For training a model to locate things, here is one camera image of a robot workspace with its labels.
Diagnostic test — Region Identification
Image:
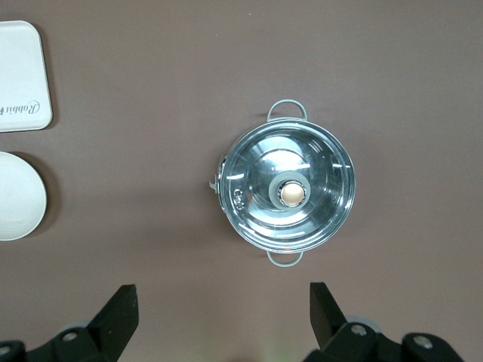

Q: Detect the cream rabbit print tray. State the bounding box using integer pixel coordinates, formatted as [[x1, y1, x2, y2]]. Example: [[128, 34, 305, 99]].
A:
[[0, 20, 54, 134]]

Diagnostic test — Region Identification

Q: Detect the cream round plate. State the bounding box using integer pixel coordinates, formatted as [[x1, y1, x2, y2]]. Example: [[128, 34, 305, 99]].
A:
[[0, 151, 48, 242]]

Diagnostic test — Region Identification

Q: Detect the steel electric cooking pot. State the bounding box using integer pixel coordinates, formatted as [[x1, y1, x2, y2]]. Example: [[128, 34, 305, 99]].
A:
[[208, 98, 358, 267]]

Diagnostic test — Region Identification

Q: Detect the glass pot lid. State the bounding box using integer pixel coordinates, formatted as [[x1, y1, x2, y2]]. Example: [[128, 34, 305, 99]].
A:
[[219, 119, 358, 253]]

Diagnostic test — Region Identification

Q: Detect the brown table cover mat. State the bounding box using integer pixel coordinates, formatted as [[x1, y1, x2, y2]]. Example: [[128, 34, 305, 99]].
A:
[[0, 0, 483, 362]]

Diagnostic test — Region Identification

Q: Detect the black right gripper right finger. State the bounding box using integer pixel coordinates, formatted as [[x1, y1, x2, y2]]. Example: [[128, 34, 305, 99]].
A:
[[309, 281, 467, 362]]

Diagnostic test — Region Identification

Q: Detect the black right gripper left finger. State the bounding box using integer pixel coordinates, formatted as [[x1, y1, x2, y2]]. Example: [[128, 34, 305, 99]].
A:
[[26, 284, 139, 362]]

